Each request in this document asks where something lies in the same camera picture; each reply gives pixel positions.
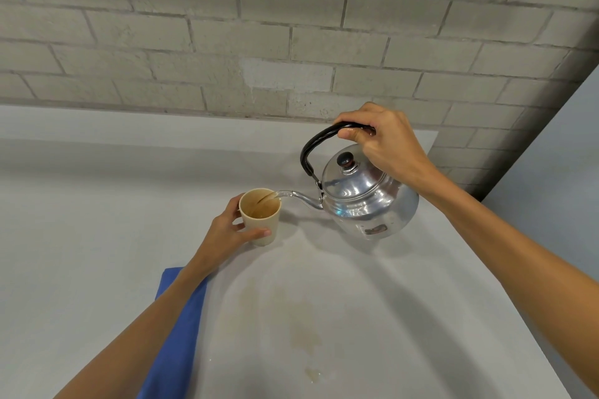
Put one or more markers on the beige cup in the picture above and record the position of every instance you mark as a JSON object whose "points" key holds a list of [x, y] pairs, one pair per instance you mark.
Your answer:
{"points": [[260, 216]]}

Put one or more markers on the person's left thumb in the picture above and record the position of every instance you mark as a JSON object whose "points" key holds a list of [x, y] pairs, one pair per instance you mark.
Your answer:
{"points": [[252, 234]]}

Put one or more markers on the person's left hand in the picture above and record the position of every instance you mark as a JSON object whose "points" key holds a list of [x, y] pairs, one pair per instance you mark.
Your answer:
{"points": [[220, 239]]}

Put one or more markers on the person's right hand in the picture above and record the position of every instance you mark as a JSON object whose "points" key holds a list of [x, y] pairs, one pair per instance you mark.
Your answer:
{"points": [[397, 146]]}

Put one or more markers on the person's left forearm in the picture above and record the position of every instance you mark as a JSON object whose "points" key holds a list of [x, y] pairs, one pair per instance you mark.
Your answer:
{"points": [[135, 338]]}

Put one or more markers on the blue cloth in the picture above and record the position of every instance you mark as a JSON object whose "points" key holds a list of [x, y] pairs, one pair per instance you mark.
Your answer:
{"points": [[175, 338]]}

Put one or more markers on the person's right forearm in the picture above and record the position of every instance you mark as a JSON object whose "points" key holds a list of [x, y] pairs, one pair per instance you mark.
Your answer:
{"points": [[514, 263]]}

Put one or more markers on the person's right thumb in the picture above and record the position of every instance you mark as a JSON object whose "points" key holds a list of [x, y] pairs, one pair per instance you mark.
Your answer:
{"points": [[355, 134]]}

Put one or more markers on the silver metal kettle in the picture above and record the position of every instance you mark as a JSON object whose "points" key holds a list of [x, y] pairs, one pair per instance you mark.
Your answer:
{"points": [[365, 193]]}

